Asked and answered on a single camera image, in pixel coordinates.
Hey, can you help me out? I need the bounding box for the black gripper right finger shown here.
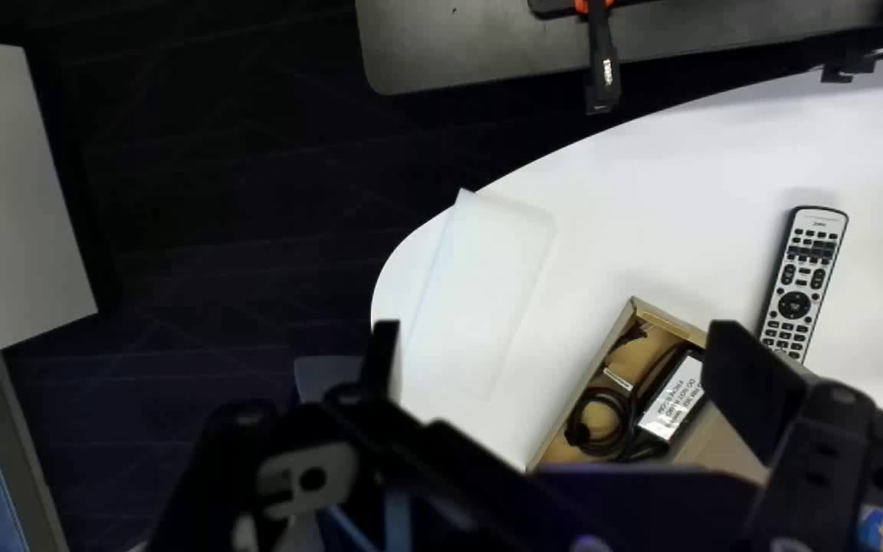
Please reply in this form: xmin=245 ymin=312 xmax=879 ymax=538
xmin=703 ymin=320 xmax=818 ymax=464

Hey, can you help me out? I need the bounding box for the black orange clamp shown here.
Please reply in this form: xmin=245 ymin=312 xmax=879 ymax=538
xmin=526 ymin=0 xmax=659 ymax=117

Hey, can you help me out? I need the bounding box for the black coiled cable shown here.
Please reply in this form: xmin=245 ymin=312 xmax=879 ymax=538
xmin=564 ymin=321 xmax=659 ymax=464

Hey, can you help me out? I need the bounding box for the grey remote control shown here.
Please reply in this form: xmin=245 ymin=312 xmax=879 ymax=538
xmin=758 ymin=205 xmax=848 ymax=361

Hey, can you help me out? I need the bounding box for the white cabinet panel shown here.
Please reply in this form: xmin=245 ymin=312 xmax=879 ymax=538
xmin=0 ymin=47 xmax=97 ymax=349

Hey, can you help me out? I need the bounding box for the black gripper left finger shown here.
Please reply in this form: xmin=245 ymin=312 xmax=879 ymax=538
xmin=359 ymin=320 xmax=401 ymax=401

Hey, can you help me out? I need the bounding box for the translucent white plastic lid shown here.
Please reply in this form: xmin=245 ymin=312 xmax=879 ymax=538
xmin=399 ymin=185 xmax=559 ymax=444

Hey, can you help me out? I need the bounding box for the grey metal plate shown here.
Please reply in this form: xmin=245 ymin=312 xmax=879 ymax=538
xmin=352 ymin=0 xmax=883 ymax=99

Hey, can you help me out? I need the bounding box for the open cardboard box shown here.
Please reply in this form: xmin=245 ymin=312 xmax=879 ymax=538
xmin=534 ymin=299 xmax=766 ymax=484

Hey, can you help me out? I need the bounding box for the black power adapter with label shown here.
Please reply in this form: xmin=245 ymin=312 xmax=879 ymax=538
xmin=633 ymin=349 xmax=704 ymax=444

